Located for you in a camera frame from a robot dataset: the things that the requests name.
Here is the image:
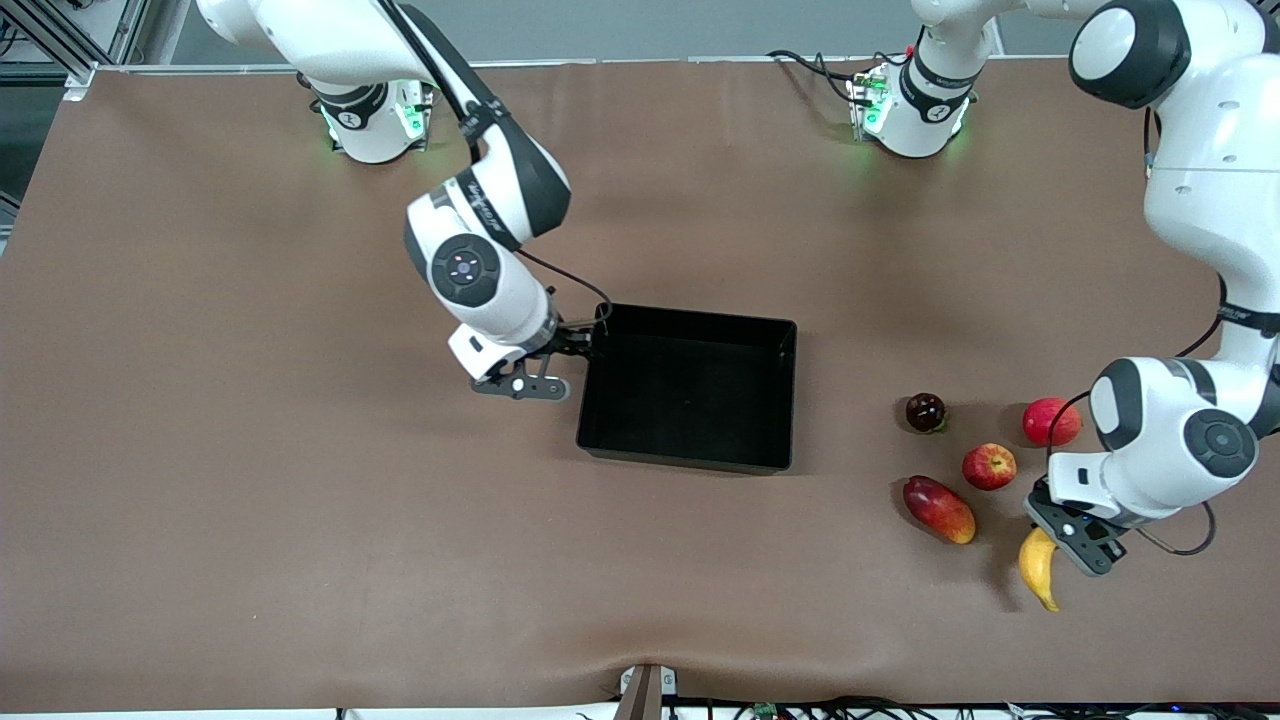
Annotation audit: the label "yellow banana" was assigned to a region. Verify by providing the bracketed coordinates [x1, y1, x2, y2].
[1018, 527, 1061, 613]

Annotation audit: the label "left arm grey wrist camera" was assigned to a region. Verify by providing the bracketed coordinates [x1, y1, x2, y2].
[1025, 483, 1128, 578]

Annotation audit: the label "brown camera mount bracket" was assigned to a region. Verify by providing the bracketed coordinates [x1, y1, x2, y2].
[612, 663, 679, 720]

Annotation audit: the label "aluminium frame profile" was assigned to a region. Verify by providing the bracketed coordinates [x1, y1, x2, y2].
[0, 0, 191, 101]

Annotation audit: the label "black plastic box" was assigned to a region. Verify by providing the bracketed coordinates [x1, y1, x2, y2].
[575, 303, 799, 474]

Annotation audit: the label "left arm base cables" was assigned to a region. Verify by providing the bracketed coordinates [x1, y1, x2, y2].
[768, 48, 871, 106]

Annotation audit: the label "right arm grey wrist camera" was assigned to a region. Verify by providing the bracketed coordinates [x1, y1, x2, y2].
[470, 372, 573, 403]

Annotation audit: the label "silver table edge rail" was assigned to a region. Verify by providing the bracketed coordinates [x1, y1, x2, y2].
[95, 55, 1076, 73]

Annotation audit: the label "round red peach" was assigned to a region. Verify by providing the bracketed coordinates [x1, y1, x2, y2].
[1022, 397, 1084, 448]

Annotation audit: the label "dark purple plum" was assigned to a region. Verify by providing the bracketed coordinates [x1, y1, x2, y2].
[905, 392, 948, 435]

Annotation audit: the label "brown table mat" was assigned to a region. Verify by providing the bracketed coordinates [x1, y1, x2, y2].
[0, 55, 1280, 713]

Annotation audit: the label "red yellow mango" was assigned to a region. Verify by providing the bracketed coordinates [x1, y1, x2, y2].
[902, 475, 978, 546]

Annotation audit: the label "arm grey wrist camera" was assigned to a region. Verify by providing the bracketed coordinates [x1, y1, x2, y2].
[1025, 483, 1128, 578]
[470, 372, 573, 403]

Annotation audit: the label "small red yellow apple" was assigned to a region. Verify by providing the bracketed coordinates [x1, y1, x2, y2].
[962, 443, 1018, 492]

